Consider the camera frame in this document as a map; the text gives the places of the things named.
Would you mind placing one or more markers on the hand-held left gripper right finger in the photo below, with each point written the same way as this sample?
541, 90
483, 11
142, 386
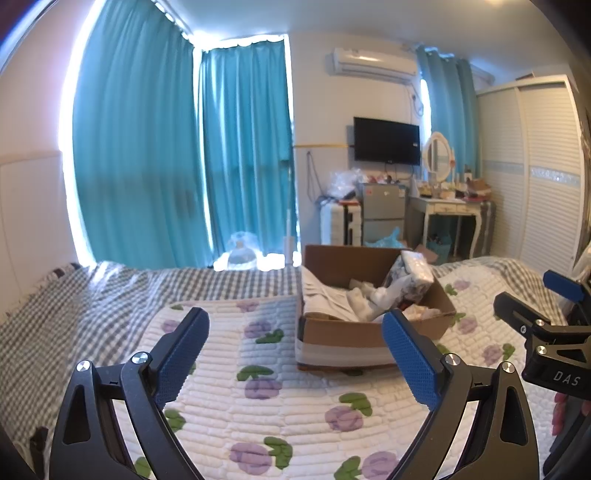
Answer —
411, 357

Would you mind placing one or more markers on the white plastic bag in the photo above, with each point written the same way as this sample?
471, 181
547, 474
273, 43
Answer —
242, 251

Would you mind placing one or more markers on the clear plastic bag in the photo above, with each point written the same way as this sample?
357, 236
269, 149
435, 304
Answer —
344, 184

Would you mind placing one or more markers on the wide teal curtain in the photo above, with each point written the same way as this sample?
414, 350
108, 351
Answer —
138, 161

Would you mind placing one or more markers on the oval white mirror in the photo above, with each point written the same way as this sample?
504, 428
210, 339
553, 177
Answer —
438, 157

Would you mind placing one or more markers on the narrow teal curtain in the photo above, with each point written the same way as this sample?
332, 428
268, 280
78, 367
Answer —
244, 161

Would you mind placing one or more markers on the white louvred wardrobe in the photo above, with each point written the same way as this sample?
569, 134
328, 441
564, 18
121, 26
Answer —
540, 184

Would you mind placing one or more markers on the floral quilted blanket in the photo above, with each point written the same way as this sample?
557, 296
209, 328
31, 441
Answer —
277, 350

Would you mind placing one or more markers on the white suitcase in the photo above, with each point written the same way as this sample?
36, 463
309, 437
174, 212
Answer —
337, 226

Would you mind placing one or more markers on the black wall television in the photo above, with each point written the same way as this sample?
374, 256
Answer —
387, 141

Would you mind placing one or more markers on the white padded headboard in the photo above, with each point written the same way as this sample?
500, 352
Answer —
32, 221

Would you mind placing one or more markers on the teal curtain beside wardrobe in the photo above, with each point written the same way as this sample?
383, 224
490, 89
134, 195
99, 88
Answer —
443, 101

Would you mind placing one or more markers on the brown cardboard box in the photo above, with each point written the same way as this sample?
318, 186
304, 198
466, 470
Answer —
341, 337

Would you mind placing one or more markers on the grey mini fridge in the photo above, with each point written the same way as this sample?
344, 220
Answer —
383, 207

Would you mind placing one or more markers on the white grey sock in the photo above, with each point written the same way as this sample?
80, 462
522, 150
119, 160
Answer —
385, 300

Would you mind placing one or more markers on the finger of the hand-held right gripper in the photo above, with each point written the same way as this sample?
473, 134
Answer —
563, 285
515, 311

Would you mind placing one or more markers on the cream sock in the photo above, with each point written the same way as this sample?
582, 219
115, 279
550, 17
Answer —
358, 300

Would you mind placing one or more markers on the white air conditioner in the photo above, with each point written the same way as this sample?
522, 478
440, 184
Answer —
374, 64

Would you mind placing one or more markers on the white packet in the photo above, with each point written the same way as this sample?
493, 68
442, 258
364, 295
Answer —
418, 267
323, 300

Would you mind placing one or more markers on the floral printed packet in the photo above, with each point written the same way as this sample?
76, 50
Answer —
408, 291

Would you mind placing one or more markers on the grey checked bed sheet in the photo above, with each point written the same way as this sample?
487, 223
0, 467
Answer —
92, 304

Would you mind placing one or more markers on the blue plastic basket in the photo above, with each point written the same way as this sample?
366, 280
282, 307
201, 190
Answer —
438, 247

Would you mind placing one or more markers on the white dressing table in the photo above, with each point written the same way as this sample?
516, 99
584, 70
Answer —
445, 207

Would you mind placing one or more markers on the small brown box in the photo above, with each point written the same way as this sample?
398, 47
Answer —
478, 189

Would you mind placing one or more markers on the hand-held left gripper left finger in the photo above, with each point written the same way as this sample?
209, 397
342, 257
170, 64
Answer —
182, 355

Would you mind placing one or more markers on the blue plastic bag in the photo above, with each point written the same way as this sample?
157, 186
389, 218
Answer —
385, 240

